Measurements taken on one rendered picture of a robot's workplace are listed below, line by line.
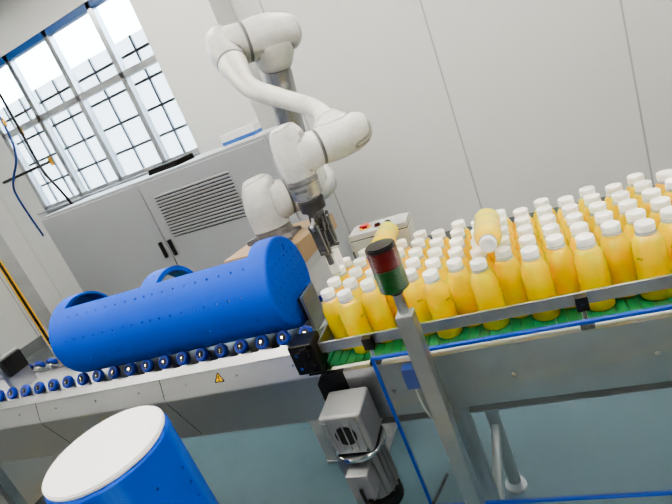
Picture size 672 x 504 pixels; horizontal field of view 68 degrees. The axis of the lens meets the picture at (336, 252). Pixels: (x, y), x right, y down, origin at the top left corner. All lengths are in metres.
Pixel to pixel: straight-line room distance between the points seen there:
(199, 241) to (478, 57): 2.31
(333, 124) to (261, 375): 0.77
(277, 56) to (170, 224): 2.04
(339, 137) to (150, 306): 0.77
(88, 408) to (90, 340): 0.32
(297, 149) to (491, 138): 2.73
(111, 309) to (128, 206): 2.09
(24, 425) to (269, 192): 1.29
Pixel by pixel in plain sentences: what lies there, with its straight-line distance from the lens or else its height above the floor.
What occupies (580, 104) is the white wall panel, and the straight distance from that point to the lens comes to 3.91.
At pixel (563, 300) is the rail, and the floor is 0.97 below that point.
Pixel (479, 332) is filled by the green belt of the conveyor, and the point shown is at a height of 0.90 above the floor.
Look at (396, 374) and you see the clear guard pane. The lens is 1.26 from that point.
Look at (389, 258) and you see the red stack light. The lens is 0.98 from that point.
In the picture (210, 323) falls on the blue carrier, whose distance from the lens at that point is 1.53.
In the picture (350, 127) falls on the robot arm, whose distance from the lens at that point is 1.41.
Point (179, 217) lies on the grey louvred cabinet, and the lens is 3.54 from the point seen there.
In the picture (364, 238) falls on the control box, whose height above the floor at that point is 1.08.
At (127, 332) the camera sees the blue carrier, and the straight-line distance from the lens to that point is 1.72.
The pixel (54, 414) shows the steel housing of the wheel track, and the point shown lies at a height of 0.86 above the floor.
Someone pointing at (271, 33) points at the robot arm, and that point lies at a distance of 1.80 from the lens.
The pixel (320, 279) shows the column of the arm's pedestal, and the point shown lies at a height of 0.88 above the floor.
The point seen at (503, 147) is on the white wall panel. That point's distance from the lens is 3.96.
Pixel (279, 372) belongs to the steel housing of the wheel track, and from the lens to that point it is 1.55.
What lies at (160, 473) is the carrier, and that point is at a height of 0.97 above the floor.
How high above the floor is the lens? 1.58
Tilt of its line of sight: 18 degrees down
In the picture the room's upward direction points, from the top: 22 degrees counter-clockwise
